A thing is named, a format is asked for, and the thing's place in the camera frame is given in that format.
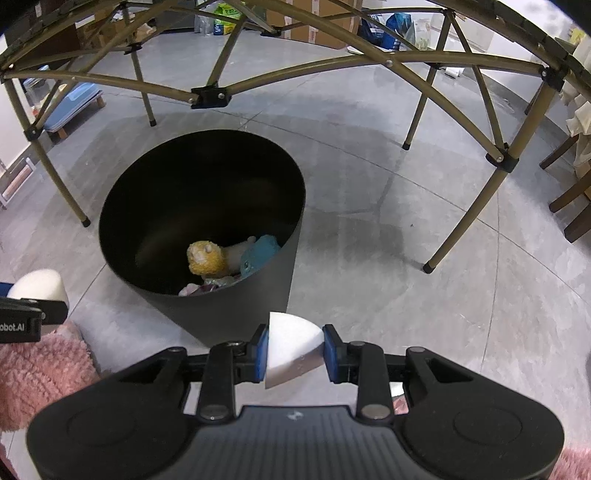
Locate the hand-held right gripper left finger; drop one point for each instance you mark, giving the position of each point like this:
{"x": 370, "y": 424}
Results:
{"x": 259, "y": 355}

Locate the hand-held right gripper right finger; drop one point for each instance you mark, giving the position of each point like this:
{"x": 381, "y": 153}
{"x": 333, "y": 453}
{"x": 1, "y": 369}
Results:
{"x": 332, "y": 355}

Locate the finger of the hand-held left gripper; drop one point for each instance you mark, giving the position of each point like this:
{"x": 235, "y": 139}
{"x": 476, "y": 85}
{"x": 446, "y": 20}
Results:
{"x": 3, "y": 290}
{"x": 46, "y": 311}

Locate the white foam wedge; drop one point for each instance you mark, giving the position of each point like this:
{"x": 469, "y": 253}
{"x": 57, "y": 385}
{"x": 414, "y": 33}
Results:
{"x": 291, "y": 350}

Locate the pink purple plush toy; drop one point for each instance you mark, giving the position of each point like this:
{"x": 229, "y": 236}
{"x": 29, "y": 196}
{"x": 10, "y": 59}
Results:
{"x": 194, "y": 290}

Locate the light blue plush toy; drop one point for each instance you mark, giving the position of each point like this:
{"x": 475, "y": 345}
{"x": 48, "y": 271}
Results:
{"x": 261, "y": 254}

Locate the yellow and cream plush toy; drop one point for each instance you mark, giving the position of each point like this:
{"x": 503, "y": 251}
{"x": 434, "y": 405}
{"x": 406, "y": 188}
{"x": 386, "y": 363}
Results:
{"x": 205, "y": 261}

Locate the black round trash bin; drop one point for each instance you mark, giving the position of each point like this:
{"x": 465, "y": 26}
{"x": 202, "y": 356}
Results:
{"x": 194, "y": 194}

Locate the olive slatted folding table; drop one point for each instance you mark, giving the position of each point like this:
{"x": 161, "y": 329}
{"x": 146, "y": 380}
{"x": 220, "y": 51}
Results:
{"x": 461, "y": 221}

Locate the blue pet feeder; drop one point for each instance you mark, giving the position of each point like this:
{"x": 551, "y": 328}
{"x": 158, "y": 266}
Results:
{"x": 69, "y": 106}

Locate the dark wooden chair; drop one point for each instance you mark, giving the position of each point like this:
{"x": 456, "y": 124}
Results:
{"x": 577, "y": 194}

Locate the blue plastic bag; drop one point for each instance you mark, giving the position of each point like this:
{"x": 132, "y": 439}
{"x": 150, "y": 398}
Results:
{"x": 388, "y": 32}

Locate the brown cardboard box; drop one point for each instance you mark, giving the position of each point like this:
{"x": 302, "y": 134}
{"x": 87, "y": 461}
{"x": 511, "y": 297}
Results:
{"x": 323, "y": 23}

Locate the white plastic bag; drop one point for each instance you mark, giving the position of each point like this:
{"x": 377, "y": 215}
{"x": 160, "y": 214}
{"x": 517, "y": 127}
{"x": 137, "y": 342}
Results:
{"x": 422, "y": 34}

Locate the green and yellow plastic bag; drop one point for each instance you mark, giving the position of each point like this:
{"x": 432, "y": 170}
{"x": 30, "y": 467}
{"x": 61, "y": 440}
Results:
{"x": 221, "y": 18}

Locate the beige hoodie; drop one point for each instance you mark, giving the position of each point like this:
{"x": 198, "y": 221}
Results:
{"x": 579, "y": 115}

